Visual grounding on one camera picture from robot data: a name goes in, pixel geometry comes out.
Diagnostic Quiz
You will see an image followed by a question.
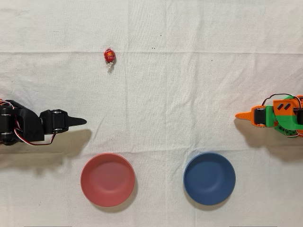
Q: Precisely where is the red candy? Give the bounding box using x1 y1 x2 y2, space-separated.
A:
103 44 116 73

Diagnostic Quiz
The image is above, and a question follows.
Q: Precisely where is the red bowl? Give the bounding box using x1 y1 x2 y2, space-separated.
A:
80 153 136 208

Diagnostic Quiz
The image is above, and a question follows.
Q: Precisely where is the blue bowl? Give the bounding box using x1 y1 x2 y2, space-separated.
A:
183 152 236 205

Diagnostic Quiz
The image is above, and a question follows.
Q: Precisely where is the white tablecloth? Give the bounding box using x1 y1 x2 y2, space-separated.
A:
0 0 303 227

